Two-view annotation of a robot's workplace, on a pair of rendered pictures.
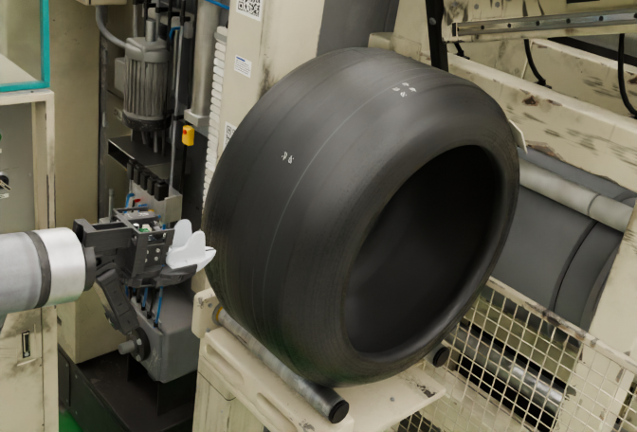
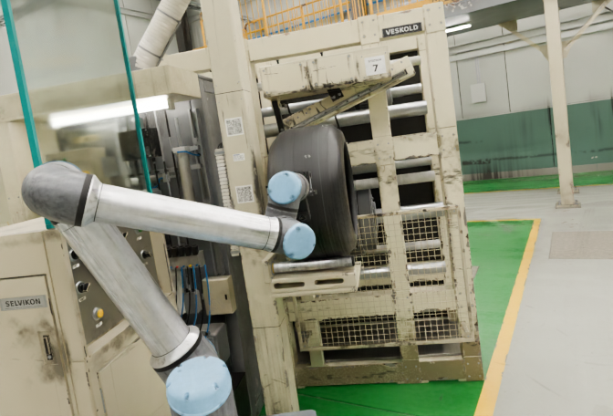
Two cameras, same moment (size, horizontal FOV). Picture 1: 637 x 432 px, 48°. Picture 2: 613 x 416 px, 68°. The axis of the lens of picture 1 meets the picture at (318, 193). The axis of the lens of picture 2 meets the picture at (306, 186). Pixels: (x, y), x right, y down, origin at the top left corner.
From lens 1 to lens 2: 118 cm
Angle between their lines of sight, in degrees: 38
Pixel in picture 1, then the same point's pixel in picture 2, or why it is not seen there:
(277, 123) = (292, 150)
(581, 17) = (340, 103)
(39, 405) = not seen: hidden behind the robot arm
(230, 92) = (234, 171)
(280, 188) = (312, 165)
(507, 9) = (311, 113)
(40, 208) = (159, 268)
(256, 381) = (311, 276)
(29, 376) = not seen: hidden behind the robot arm
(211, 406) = (269, 339)
